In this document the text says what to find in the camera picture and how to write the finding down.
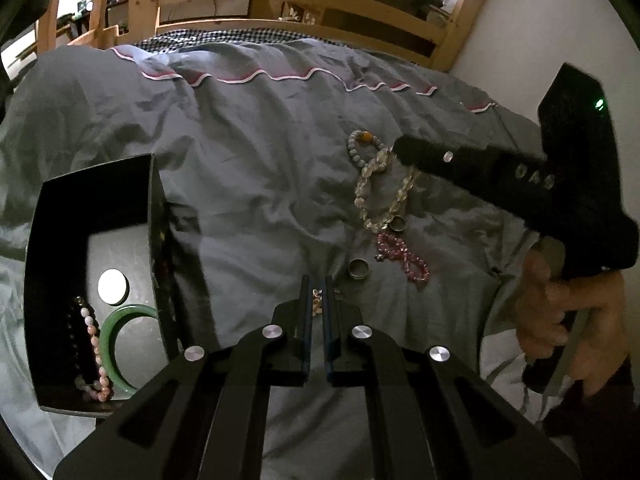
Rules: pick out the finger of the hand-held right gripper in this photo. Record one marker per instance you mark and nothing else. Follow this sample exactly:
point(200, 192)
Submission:
point(425, 155)

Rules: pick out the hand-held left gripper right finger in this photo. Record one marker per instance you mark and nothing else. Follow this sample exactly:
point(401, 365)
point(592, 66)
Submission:
point(328, 340)

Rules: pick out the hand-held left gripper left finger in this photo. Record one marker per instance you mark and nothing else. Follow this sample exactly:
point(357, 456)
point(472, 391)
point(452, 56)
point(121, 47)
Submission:
point(304, 340)

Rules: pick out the small gold jewelry piece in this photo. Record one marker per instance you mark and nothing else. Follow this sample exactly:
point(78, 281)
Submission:
point(316, 305)

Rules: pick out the black jewelry box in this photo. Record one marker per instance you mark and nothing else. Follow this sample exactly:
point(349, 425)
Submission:
point(100, 190)

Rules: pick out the person's right forearm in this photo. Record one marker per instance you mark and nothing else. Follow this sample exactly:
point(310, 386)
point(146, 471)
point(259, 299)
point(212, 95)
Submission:
point(612, 420)

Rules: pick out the person's right hand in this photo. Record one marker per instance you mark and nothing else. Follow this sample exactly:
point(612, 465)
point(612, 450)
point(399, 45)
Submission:
point(607, 320)

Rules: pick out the grey blanket with pink trim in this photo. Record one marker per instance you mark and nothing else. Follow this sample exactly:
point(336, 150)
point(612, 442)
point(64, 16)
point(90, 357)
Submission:
point(260, 160)

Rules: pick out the green jade bangle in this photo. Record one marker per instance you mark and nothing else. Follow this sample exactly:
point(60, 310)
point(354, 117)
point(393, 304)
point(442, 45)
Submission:
point(107, 342)

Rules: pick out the white round disc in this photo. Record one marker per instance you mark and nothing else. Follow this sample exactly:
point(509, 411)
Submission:
point(113, 287)

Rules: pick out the checkered bed sheet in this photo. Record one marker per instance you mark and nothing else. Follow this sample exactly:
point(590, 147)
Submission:
point(220, 36)

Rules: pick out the wooden bed frame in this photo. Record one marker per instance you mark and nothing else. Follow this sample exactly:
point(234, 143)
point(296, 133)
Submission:
point(310, 10)

